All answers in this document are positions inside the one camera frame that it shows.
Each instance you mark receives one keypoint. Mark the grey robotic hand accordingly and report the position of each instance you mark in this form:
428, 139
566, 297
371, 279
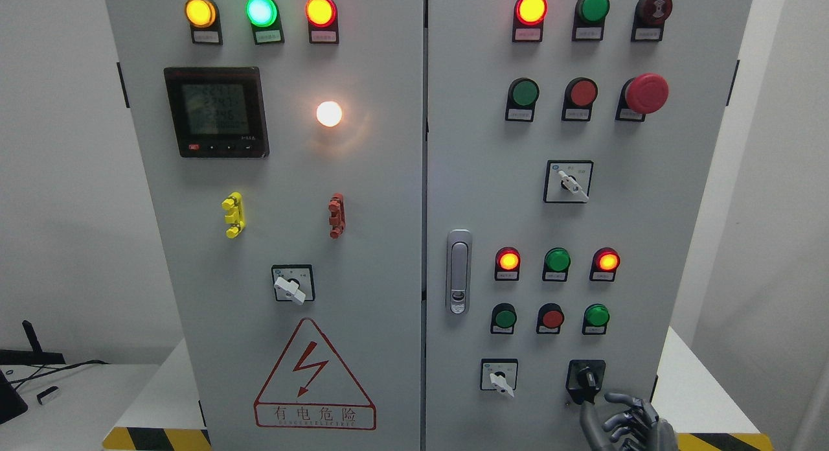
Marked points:
640, 425

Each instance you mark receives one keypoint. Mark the black rotary knob switch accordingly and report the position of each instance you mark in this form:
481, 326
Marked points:
585, 380

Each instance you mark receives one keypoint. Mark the white platform with hazard stripes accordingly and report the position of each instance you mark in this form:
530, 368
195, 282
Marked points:
166, 415

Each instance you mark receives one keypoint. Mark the green push button lower right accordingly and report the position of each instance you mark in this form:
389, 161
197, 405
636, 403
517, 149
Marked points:
595, 320

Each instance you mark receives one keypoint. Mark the green push button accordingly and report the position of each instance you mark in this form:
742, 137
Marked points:
503, 319
521, 99
595, 320

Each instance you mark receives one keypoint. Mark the red push button lower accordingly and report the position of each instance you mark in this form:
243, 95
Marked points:
550, 319

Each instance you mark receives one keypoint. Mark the red push button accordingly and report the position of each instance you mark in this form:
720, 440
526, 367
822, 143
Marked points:
580, 94
550, 319

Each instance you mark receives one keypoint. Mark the red indicator light lower right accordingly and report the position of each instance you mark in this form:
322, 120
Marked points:
604, 265

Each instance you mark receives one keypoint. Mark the green push button lower left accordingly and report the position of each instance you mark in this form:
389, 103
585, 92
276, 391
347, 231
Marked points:
503, 319

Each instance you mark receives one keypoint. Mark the green indicator light lower middle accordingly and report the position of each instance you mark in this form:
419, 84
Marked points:
556, 265

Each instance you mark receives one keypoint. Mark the red lit indicator lower left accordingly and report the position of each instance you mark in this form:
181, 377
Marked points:
507, 264

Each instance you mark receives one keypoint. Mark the red lit indicator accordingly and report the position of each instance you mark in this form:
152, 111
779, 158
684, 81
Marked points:
528, 21
507, 264

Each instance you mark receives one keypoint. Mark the grey right cabinet door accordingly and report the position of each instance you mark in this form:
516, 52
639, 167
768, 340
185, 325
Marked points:
487, 175

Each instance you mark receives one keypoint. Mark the grey cabinet door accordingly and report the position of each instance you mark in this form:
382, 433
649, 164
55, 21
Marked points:
487, 175
367, 282

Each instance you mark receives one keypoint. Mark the red electric hazard warning sticker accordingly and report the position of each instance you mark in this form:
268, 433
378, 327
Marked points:
310, 386

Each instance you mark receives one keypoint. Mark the red emergency stop mushroom button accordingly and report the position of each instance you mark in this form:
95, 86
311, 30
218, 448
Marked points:
642, 95

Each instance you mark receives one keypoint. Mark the red push button upper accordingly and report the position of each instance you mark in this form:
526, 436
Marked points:
580, 94

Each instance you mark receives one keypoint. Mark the green push button upper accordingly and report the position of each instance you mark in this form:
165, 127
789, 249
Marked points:
521, 99

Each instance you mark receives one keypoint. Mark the red terminal connector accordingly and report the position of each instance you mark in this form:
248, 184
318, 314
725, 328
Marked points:
337, 217

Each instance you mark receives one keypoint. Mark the dark red buzzer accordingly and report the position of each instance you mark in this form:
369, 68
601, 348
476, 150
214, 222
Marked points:
649, 19

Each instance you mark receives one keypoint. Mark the green indicator light top right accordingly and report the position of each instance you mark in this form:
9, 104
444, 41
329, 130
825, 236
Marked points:
589, 19

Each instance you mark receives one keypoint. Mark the red lit indicator right top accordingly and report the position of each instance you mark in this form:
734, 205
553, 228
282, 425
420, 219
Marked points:
528, 21

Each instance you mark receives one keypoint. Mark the white glowing lamp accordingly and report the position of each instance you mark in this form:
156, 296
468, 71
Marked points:
329, 113

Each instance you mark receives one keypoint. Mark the yellow terminal connector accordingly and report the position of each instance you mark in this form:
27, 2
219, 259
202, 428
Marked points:
234, 214

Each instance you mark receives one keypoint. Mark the grey left cabinet door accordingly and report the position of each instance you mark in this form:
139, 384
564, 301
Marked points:
367, 282

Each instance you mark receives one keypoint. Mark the red lit indicator left door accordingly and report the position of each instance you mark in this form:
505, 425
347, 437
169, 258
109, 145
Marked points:
323, 26

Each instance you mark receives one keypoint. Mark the black digital power meter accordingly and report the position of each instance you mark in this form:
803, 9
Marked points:
218, 112

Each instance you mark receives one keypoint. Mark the green lit indicator light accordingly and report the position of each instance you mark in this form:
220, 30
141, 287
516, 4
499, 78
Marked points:
265, 21

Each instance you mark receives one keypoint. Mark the small white black adapter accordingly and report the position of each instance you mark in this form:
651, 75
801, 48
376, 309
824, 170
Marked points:
47, 395

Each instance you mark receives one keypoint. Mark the yellow indicator light top left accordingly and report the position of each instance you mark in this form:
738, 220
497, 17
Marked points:
203, 18

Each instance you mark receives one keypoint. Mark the black object at left edge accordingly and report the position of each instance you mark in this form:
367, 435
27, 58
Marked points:
11, 403

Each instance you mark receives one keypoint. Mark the black device with antenna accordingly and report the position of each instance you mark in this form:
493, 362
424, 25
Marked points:
36, 354

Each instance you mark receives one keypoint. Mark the white selector switch lower right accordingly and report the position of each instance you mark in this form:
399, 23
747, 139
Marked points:
499, 375

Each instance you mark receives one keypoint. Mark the white selector switch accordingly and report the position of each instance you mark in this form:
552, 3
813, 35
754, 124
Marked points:
568, 181
499, 375

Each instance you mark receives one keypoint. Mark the silver door latch handle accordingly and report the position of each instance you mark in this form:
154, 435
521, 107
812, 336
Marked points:
457, 270

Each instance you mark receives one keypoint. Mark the white selector switch upper right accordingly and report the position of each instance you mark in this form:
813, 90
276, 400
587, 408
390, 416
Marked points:
568, 181

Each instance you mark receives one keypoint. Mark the white selector switch left door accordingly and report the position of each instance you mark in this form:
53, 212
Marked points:
293, 282

